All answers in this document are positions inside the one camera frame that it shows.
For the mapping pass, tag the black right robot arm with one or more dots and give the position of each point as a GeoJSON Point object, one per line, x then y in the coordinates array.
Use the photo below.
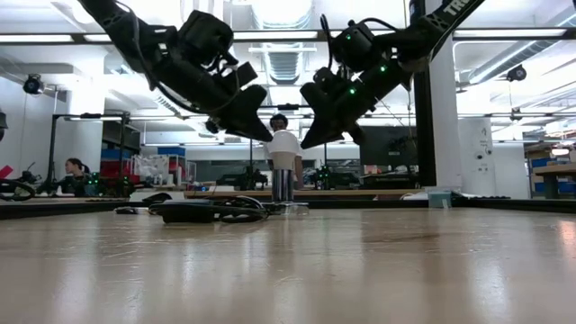
{"type": "Point", "coordinates": [450, 18]}

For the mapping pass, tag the black background robot arm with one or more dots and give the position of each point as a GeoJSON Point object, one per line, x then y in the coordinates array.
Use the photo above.
{"type": "Point", "coordinates": [335, 179]}
{"type": "Point", "coordinates": [18, 186]}
{"type": "Point", "coordinates": [243, 180]}

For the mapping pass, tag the person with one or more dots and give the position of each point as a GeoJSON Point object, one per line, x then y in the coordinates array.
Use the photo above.
{"type": "Point", "coordinates": [279, 121]}
{"type": "Point", "coordinates": [75, 165]}

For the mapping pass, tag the black monitor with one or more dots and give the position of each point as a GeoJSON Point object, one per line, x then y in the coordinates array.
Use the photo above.
{"type": "Point", "coordinates": [391, 153]}

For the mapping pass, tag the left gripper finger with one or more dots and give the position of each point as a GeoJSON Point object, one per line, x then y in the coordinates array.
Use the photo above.
{"type": "Point", "coordinates": [247, 135]}
{"type": "Point", "coordinates": [249, 110]}

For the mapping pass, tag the overhead LED light bar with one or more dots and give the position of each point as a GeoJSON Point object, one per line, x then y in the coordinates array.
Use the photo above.
{"type": "Point", "coordinates": [279, 34]}

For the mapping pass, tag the black ceiling camera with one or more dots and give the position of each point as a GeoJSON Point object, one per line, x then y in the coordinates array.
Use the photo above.
{"type": "Point", "coordinates": [517, 73]}
{"type": "Point", "coordinates": [32, 84]}

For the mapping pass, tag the wooden workbench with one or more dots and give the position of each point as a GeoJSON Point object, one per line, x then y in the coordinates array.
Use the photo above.
{"type": "Point", "coordinates": [553, 170]}

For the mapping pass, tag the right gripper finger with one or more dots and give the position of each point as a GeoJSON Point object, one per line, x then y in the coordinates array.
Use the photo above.
{"type": "Point", "coordinates": [335, 128]}
{"type": "Point", "coordinates": [321, 105]}

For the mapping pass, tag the small blue cup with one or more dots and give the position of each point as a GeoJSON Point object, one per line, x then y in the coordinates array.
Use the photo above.
{"type": "Point", "coordinates": [439, 199]}

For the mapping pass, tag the black aluminium table frame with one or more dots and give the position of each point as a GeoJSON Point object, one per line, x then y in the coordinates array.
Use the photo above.
{"type": "Point", "coordinates": [517, 204]}

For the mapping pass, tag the blue storage bin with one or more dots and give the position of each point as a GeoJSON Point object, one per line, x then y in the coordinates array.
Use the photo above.
{"type": "Point", "coordinates": [171, 151]}

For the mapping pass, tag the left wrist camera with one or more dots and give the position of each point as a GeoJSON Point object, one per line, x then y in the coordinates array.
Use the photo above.
{"type": "Point", "coordinates": [243, 75]}

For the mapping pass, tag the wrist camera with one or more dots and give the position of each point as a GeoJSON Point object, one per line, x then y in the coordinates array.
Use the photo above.
{"type": "Point", "coordinates": [243, 75]}
{"type": "Point", "coordinates": [326, 78]}

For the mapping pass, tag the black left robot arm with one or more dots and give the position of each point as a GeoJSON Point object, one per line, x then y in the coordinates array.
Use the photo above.
{"type": "Point", "coordinates": [117, 27]}

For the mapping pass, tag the black background station frame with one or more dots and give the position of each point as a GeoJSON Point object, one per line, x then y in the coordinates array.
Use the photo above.
{"type": "Point", "coordinates": [53, 148]}

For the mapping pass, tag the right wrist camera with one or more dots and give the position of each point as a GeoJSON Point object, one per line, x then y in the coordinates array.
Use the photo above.
{"type": "Point", "coordinates": [326, 78]}

